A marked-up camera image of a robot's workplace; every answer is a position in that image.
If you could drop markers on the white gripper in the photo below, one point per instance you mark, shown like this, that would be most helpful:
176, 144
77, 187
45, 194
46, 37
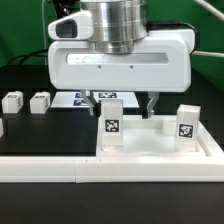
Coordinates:
159, 62

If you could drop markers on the white square tabletop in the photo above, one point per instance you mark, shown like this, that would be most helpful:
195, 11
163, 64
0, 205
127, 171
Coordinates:
156, 137

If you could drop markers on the white L-shaped obstacle fence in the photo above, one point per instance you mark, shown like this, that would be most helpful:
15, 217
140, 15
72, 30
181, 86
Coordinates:
110, 169

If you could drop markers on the white part at left edge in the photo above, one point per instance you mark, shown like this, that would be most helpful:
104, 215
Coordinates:
1, 128

